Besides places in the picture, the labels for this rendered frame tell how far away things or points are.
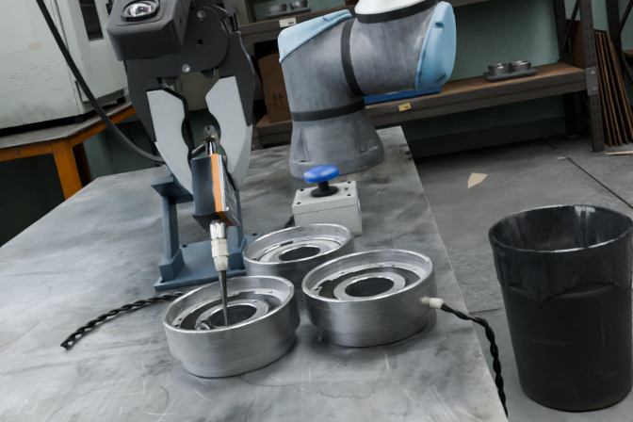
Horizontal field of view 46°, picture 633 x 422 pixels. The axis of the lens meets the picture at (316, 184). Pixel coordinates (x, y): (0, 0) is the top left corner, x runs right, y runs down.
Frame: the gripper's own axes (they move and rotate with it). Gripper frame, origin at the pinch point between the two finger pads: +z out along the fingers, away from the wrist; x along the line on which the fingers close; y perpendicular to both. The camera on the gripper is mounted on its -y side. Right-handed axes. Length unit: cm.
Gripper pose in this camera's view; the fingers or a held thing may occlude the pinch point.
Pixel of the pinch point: (213, 179)
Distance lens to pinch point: 59.7
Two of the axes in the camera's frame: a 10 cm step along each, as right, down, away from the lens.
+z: 1.8, 9.5, 2.4
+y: 0.3, -2.5, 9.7
